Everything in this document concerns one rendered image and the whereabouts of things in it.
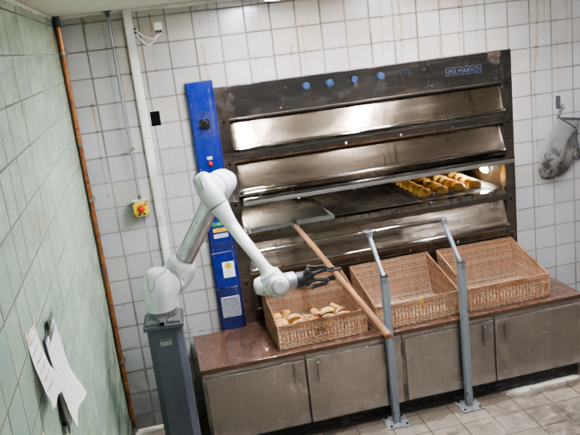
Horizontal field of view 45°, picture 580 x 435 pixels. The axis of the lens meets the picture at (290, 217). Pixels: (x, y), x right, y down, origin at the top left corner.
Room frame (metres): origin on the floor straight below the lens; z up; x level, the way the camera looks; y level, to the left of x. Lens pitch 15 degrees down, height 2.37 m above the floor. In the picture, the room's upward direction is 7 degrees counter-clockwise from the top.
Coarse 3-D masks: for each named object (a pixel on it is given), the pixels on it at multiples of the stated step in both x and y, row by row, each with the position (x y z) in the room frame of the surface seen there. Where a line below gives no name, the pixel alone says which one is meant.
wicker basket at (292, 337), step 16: (304, 288) 4.30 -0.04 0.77; (320, 288) 4.32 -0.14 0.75; (336, 288) 4.34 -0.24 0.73; (288, 304) 4.26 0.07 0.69; (304, 304) 4.28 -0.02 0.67; (352, 304) 4.17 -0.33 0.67; (272, 320) 3.96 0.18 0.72; (320, 320) 3.87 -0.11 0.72; (336, 320) 3.89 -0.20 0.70; (352, 320) 3.91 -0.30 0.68; (272, 336) 4.01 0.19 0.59; (288, 336) 3.99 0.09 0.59; (304, 336) 3.85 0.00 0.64; (320, 336) 3.87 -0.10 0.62; (336, 336) 3.89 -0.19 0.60
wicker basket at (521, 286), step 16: (496, 240) 4.57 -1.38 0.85; (512, 240) 4.56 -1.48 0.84; (448, 256) 4.49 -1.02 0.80; (464, 256) 4.51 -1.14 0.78; (480, 256) 4.53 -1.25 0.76; (496, 256) 4.55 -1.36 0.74; (512, 256) 4.56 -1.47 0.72; (528, 256) 4.36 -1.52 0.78; (448, 272) 4.32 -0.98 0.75; (480, 272) 4.50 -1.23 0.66; (496, 272) 4.51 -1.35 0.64; (512, 272) 4.53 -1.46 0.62; (528, 272) 4.37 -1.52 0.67; (544, 272) 4.19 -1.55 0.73; (480, 288) 4.05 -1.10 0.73; (496, 288) 4.07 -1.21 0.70; (512, 288) 4.10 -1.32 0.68; (528, 288) 4.12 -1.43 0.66; (544, 288) 4.20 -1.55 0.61; (480, 304) 4.05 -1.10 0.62; (496, 304) 4.08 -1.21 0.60
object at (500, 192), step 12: (480, 192) 4.62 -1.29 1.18; (492, 192) 4.61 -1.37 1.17; (504, 192) 4.63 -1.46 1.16; (408, 204) 4.55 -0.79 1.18; (420, 204) 4.52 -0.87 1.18; (432, 204) 4.53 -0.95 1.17; (444, 204) 4.55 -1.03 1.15; (336, 216) 4.46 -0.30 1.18; (348, 216) 4.42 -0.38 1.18; (360, 216) 4.44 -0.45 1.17; (372, 216) 4.45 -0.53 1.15; (276, 228) 4.34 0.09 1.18; (288, 228) 4.35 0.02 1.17; (312, 228) 4.38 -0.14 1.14
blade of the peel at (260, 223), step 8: (304, 208) 4.73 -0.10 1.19; (312, 208) 4.70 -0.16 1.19; (320, 208) 4.68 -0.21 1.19; (256, 216) 4.67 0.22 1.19; (264, 216) 4.65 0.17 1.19; (272, 216) 4.63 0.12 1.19; (280, 216) 4.60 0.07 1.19; (288, 216) 4.58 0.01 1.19; (296, 216) 4.56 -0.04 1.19; (304, 216) 4.53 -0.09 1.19; (312, 216) 4.51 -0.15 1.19; (320, 216) 4.49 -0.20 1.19; (328, 216) 4.40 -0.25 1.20; (248, 224) 4.43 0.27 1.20; (256, 224) 4.46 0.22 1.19; (264, 224) 4.44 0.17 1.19; (272, 224) 4.34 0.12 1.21; (280, 224) 4.35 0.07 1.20; (288, 224) 4.36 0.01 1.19
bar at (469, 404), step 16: (400, 224) 4.10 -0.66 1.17; (416, 224) 4.11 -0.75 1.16; (320, 240) 4.00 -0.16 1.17; (336, 240) 4.02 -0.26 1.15; (464, 272) 3.93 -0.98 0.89; (384, 288) 3.83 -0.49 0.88; (464, 288) 3.93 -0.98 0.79; (384, 304) 3.83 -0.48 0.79; (464, 304) 3.92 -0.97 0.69; (384, 320) 3.85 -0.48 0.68; (464, 320) 3.92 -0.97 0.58; (464, 336) 3.92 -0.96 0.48; (464, 352) 3.92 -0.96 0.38; (464, 368) 3.93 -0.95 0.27; (464, 384) 3.94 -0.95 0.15; (464, 400) 3.96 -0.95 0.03; (400, 416) 3.90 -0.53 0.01
